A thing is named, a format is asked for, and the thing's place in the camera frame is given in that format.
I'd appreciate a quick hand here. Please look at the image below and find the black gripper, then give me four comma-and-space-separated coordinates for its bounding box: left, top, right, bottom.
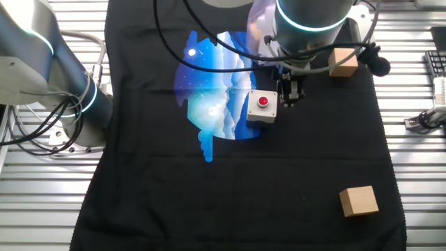
277, 65, 308, 107

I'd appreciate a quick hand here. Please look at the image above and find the purple translucent plastic bag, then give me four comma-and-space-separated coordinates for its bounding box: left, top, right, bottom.
246, 0, 279, 67

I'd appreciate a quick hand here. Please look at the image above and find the grey box with red button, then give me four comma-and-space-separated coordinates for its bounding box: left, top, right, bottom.
245, 89, 279, 125

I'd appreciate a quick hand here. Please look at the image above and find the plain wooden cube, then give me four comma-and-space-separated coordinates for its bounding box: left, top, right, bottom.
339, 185, 380, 218
328, 47, 359, 78

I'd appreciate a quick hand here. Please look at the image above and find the black cloth with blue print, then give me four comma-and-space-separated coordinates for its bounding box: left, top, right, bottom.
69, 0, 408, 251

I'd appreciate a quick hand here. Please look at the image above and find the black computer keyboard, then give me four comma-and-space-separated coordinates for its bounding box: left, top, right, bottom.
424, 50, 446, 79

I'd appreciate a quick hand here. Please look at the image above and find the black flat object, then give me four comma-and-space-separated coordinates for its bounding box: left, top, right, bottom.
430, 26, 446, 52

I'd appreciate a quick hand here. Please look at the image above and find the grey flat device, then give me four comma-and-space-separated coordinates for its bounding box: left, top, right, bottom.
413, 0, 446, 10

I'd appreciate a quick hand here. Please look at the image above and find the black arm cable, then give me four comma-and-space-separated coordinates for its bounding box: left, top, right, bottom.
153, 0, 279, 74
181, 0, 370, 63

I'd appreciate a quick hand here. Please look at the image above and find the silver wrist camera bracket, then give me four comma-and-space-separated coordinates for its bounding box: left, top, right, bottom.
347, 3, 371, 43

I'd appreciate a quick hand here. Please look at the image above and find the aluminium camera stand rail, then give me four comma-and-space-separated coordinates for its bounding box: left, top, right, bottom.
403, 106, 446, 132

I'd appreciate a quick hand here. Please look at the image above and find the black camera cable loop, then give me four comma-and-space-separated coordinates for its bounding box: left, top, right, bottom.
417, 109, 436, 130

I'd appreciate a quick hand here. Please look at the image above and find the thick grey base cable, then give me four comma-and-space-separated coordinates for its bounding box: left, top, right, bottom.
57, 29, 107, 88

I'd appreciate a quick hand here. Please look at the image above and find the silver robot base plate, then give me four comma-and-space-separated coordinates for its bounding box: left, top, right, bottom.
47, 127, 105, 156

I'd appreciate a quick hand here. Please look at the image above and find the black base cable bundle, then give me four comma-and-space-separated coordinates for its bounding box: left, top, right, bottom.
0, 92, 86, 157

